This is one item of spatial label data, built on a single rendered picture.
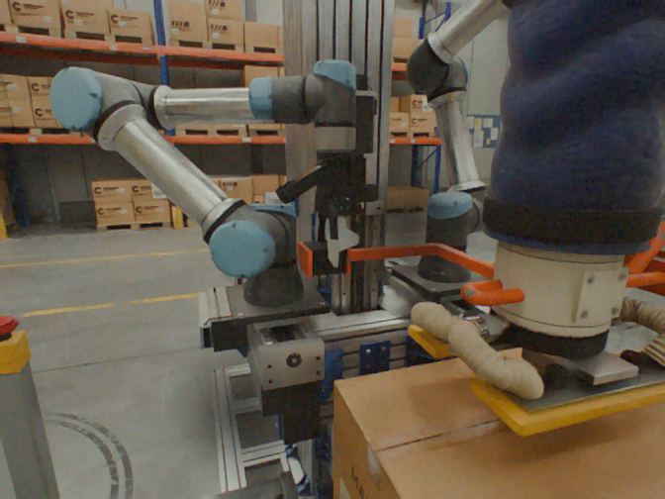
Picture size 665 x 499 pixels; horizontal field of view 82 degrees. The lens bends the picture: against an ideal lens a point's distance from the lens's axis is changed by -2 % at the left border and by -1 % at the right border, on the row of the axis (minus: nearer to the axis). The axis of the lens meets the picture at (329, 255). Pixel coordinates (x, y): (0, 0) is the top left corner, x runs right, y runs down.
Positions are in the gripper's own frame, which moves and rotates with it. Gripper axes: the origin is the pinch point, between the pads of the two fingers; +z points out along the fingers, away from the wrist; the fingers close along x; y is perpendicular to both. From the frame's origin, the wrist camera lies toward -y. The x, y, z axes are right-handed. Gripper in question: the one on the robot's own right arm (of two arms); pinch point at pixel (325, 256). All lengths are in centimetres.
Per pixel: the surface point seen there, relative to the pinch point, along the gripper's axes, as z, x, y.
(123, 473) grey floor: 118, 89, -68
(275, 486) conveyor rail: 59, 5, -11
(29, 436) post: 41, 19, -64
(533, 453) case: 24.2, -33.9, 22.9
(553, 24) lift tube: -35.0, -29.7, 19.7
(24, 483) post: 53, 19, -67
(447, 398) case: 24.2, -18.1, 18.3
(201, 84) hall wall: -147, 809, -17
